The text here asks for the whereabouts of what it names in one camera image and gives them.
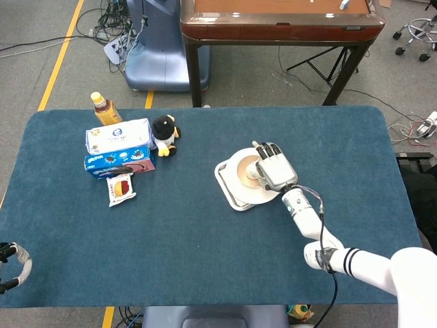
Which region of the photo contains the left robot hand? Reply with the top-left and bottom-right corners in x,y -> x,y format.
0,241 -> 33,295

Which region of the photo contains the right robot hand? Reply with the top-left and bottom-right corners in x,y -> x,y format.
251,140 -> 298,192

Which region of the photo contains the silver metal tray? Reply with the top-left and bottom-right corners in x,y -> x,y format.
214,146 -> 292,212

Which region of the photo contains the beige bowl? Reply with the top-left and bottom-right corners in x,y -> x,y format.
236,154 -> 270,189

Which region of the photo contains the white round plate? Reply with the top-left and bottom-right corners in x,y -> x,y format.
227,147 -> 283,205

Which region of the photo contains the small white snack packet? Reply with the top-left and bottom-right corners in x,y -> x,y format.
106,173 -> 137,208

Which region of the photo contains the black penguin plush toy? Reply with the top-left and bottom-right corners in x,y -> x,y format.
151,115 -> 182,158

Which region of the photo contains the blue Oreo cookie box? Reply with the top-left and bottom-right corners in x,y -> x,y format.
83,145 -> 157,181

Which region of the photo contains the blue table cloth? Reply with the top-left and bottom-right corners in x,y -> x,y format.
0,105 -> 432,308

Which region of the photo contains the brown mahjong table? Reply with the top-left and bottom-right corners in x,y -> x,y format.
180,0 -> 386,109

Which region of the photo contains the yellow bottle under table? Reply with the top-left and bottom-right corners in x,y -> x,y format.
286,303 -> 315,324

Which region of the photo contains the black bag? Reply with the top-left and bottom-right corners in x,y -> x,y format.
395,153 -> 437,247

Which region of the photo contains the white blue snack box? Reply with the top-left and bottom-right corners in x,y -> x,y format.
85,118 -> 158,155

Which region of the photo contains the white power strip with plugs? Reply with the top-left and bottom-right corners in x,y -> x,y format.
417,111 -> 437,137

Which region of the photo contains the blue-grey robot body base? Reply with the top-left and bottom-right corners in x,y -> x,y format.
141,305 -> 290,328

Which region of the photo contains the yellow-capped tea bottle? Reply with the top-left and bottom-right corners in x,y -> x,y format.
90,91 -> 123,126

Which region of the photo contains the chrome office chair base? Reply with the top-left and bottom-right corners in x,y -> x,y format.
392,16 -> 437,63

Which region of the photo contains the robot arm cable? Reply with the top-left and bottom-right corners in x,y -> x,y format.
295,184 -> 339,328

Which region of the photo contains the long black floor cable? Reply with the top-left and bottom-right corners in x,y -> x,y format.
278,46 -> 410,120

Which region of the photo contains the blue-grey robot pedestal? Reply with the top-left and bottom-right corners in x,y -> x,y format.
124,0 -> 211,92

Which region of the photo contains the black floor cable bundle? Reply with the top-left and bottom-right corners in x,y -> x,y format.
76,0 -> 144,72

